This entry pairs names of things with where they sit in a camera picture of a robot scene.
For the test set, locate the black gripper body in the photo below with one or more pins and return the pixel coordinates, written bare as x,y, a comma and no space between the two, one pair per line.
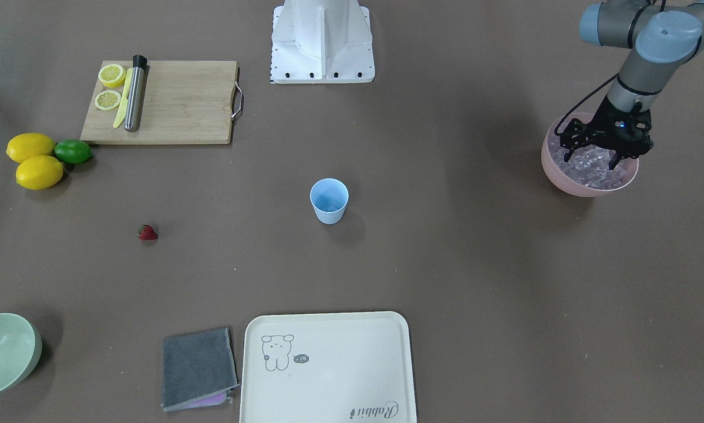
605,119

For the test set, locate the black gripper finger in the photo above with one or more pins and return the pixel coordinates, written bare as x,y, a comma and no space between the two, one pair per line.
577,135
618,155

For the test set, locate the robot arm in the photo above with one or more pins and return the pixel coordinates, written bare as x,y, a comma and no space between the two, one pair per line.
660,40

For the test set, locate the pile of ice cubes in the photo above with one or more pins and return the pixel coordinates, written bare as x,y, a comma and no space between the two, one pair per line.
592,167

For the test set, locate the light blue plastic cup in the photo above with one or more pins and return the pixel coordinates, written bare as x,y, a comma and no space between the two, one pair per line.
329,198

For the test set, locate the pink bowl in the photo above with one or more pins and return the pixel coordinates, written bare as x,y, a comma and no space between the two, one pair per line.
563,176

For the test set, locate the cream rabbit tray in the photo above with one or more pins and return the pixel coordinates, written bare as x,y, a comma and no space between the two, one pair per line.
328,367

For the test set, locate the wooden cutting board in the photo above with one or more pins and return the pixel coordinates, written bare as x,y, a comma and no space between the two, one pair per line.
186,102

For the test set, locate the red strawberry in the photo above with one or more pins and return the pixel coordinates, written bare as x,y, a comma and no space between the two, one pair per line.
146,233

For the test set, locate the grey folded cloth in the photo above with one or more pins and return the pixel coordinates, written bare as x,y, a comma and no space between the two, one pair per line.
198,370

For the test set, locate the steel muddler black tip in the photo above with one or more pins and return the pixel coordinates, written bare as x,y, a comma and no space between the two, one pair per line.
136,94

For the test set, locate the yellow plastic knife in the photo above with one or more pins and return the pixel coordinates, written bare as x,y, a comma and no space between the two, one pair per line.
123,104

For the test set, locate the upper lemon slice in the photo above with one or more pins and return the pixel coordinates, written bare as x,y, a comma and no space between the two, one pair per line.
112,75

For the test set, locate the lemon slice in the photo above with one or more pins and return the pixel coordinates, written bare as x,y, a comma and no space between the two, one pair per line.
107,100
112,75

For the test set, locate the lower lemon slice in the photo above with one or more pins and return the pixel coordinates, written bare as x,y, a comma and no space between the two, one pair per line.
107,100

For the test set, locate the green lime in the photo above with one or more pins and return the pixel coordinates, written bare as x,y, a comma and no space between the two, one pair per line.
73,151

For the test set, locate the lower yellow lemon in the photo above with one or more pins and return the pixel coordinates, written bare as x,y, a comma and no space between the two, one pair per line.
39,172

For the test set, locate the yellow lemon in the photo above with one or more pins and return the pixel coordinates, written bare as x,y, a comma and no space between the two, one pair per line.
39,172
27,145

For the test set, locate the upper yellow lemon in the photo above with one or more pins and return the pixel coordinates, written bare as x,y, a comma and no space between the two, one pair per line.
27,145

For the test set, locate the mint green bowl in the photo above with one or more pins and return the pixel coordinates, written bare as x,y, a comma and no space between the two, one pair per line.
20,349

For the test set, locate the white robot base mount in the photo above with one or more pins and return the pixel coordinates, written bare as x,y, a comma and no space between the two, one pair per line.
321,42

